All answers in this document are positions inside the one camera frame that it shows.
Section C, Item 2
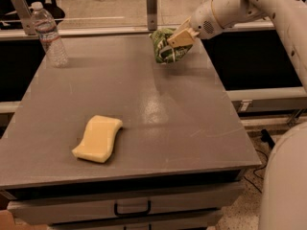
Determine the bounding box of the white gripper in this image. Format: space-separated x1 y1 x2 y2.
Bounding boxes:
167 0 223 48

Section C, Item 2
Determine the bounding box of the green jalapeno chip bag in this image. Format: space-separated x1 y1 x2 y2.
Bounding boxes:
150 28 193 64

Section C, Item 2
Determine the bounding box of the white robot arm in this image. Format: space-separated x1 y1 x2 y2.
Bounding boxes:
167 0 307 230

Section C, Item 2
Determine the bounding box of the yellow sponge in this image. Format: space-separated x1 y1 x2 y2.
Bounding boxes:
72 115 123 163

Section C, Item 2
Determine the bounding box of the black stand leg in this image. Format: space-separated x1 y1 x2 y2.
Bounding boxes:
261 129 275 149

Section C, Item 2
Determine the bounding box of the clear plastic water bottle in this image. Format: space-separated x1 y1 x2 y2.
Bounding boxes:
31 2 68 67

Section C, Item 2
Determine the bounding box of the black office chair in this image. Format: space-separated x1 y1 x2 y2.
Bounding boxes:
0 0 65 29

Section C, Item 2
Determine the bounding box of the middle metal bracket post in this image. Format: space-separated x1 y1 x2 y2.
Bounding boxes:
146 0 157 31

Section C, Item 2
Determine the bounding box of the metal bracket post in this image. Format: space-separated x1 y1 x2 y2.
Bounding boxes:
11 0 35 35
146 0 157 31

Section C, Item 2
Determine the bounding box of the black floor cable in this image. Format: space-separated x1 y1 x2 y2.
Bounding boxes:
243 149 271 194

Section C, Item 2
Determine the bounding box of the grey drawer with black handle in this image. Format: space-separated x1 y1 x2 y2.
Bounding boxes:
8 181 244 224

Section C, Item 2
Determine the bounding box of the left metal bracket post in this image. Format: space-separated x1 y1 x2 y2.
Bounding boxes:
11 0 35 35

